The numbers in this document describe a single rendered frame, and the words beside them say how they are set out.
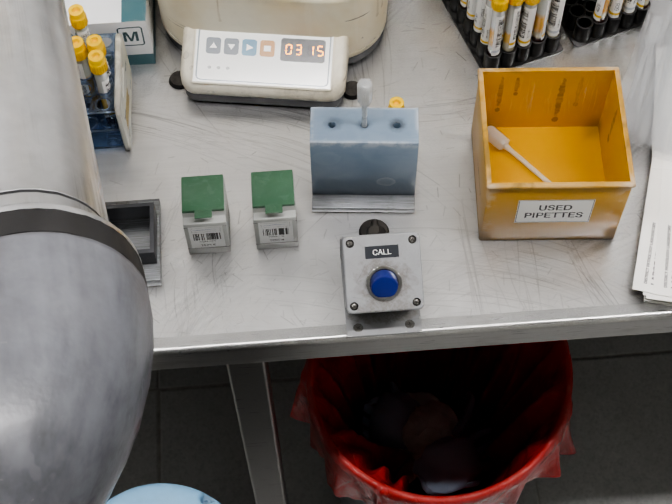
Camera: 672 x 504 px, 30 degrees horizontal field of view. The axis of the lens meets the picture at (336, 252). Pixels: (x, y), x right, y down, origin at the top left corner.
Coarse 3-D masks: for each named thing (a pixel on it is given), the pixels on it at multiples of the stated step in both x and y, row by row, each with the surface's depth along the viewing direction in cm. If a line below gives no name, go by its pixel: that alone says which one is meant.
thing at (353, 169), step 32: (320, 128) 115; (352, 128) 115; (384, 128) 115; (416, 128) 115; (320, 160) 117; (352, 160) 117; (384, 160) 117; (416, 160) 117; (320, 192) 122; (352, 192) 122; (384, 192) 122
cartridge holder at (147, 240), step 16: (112, 208) 119; (128, 208) 119; (144, 208) 119; (160, 208) 122; (128, 224) 121; (144, 224) 121; (160, 224) 121; (144, 240) 120; (160, 240) 120; (144, 256) 117; (160, 256) 119; (144, 272) 118; (160, 272) 118
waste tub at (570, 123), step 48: (480, 96) 117; (528, 96) 122; (576, 96) 122; (480, 144) 119; (528, 144) 125; (576, 144) 125; (624, 144) 114; (480, 192) 119; (528, 192) 113; (576, 192) 113; (624, 192) 113
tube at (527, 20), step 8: (528, 0) 123; (536, 0) 123; (528, 8) 124; (536, 8) 124; (528, 16) 125; (520, 24) 127; (528, 24) 126; (520, 32) 128; (528, 32) 127; (520, 40) 129; (528, 40) 128
